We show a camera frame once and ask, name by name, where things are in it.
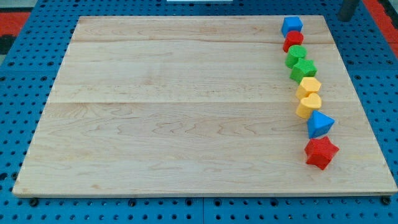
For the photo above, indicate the green cylinder block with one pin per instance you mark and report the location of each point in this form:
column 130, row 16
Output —
column 295, row 52

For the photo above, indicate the yellow hexagon block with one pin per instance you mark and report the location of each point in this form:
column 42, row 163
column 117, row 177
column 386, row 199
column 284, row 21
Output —
column 307, row 86

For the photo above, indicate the red star block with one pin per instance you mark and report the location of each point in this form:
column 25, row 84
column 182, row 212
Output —
column 320, row 152

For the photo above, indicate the wooden board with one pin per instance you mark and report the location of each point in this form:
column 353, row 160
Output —
column 195, row 106

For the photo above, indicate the dark cylindrical robot tool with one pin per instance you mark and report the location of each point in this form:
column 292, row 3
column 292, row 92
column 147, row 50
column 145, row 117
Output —
column 347, row 10

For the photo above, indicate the blue triangle block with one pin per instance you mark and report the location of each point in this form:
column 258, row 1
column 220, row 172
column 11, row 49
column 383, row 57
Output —
column 319, row 124

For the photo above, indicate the blue cube block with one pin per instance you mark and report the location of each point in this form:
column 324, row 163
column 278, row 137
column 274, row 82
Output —
column 292, row 23

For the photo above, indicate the green star block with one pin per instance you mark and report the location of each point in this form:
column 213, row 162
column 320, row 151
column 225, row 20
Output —
column 303, row 68

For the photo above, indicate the red cylinder block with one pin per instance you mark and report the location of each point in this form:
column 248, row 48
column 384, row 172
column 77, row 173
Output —
column 292, row 38

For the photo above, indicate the yellow heart block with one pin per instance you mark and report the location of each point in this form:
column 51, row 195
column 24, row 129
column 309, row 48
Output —
column 308, row 104

